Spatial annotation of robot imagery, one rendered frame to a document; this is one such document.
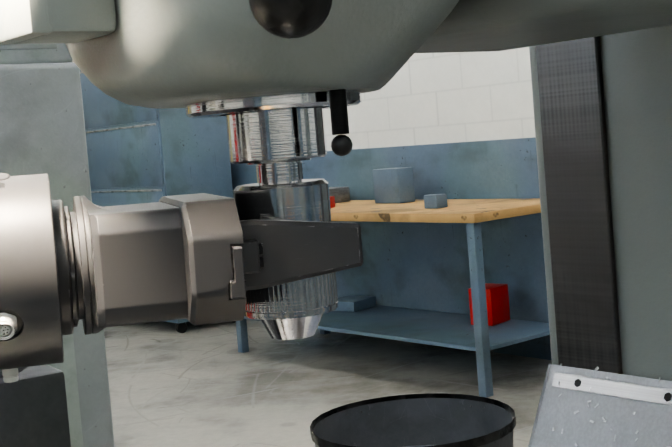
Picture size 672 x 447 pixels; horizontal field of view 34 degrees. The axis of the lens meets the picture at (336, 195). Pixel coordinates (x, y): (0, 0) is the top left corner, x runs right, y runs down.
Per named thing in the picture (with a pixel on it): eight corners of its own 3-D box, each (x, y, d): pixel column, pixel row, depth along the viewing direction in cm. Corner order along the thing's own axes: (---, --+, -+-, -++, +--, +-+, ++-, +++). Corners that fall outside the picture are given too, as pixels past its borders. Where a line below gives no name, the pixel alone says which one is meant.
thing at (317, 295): (227, 316, 55) (217, 207, 55) (307, 302, 58) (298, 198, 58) (273, 326, 51) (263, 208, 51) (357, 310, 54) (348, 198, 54)
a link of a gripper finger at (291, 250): (360, 276, 53) (232, 290, 51) (355, 210, 53) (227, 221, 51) (369, 280, 52) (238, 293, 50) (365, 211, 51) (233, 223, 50)
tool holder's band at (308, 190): (217, 207, 55) (215, 187, 55) (298, 198, 58) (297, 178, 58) (263, 208, 51) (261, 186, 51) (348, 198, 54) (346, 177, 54)
